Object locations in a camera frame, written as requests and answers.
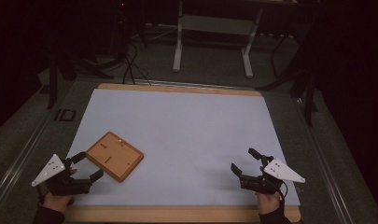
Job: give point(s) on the white table mat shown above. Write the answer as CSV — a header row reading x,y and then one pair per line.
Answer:
x,y
183,130

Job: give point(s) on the person's left hand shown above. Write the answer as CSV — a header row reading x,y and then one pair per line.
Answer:
x,y
57,202

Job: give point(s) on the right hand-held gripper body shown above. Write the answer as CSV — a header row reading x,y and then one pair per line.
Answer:
x,y
261,183

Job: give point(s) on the person's right hand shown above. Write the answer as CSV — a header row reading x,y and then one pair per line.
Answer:
x,y
269,202

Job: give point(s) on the white metal desk frame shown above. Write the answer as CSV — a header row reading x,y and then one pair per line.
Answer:
x,y
177,46

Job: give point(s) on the aluminium rail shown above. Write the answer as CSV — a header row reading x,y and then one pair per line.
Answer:
x,y
326,168
189,84
21,155

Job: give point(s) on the black rectangular bracket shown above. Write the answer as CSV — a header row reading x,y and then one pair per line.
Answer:
x,y
56,115

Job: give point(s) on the black metal stand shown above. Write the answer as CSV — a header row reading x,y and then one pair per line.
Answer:
x,y
309,99
52,87

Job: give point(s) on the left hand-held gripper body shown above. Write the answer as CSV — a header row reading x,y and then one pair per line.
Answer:
x,y
63,183

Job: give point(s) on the wooden picture frame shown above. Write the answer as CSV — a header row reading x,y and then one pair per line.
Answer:
x,y
115,157

